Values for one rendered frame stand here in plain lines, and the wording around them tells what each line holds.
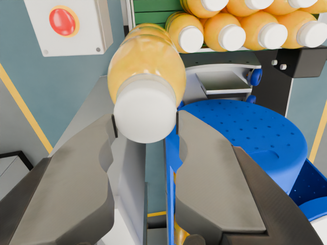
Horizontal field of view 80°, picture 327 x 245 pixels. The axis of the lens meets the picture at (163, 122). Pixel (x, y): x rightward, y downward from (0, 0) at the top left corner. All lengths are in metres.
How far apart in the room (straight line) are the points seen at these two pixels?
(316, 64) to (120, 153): 0.58
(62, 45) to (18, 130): 1.73
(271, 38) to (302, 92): 1.61
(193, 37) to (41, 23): 0.24
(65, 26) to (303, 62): 0.49
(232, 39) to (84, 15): 0.24
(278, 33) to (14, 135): 2.03
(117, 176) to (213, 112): 0.33
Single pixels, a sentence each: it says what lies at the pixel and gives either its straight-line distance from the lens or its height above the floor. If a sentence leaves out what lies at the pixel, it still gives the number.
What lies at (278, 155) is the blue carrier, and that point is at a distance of 0.40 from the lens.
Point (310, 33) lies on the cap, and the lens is 0.44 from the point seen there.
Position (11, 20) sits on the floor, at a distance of 1.69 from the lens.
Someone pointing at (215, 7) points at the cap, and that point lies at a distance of 0.36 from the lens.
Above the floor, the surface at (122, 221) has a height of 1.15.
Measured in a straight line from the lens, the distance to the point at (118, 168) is 0.63.
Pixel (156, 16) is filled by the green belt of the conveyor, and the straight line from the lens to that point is 0.54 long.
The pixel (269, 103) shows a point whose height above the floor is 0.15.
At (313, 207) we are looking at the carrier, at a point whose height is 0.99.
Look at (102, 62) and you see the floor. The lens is 1.53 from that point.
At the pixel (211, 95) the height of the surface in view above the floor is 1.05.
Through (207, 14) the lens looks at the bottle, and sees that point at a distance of 0.39.
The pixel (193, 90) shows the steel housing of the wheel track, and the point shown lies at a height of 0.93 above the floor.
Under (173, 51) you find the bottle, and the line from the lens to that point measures 0.17.
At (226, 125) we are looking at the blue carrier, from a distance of 0.45.
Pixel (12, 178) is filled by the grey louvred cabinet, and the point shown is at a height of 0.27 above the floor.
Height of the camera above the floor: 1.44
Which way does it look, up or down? 58 degrees down
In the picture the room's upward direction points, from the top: 174 degrees clockwise
